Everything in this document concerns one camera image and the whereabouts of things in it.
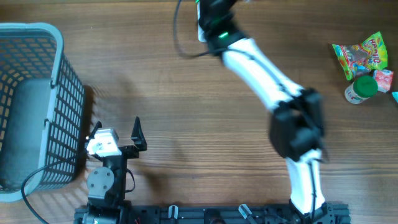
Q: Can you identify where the grey plastic mesh basket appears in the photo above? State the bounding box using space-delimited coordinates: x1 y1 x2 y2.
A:
1 23 85 202

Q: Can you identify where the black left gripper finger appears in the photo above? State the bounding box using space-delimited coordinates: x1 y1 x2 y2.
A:
85 121 102 140
131 116 147 151

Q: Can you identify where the green lid jar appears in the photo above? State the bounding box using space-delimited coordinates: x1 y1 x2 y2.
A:
345 76 378 105

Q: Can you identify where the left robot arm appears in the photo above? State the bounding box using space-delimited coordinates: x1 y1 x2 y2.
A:
74 117 147 224

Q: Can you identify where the black left camera cable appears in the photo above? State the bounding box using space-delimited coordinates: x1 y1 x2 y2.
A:
21 149 91 224

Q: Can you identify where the white barcode scanner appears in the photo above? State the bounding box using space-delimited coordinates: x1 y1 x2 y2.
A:
197 1 206 43

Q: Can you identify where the pink tissue pack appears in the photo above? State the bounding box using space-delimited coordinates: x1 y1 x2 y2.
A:
373 70 394 93

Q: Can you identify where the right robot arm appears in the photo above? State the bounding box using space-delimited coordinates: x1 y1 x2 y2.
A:
198 0 325 223

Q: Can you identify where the Haribo gummy worms bag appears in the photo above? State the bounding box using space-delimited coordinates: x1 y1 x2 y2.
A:
331 32 388 81

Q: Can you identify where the teal wet wipes pack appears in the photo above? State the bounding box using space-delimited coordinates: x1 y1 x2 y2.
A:
391 91 398 103

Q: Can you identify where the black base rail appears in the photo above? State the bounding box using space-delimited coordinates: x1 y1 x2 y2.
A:
74 203 351 224

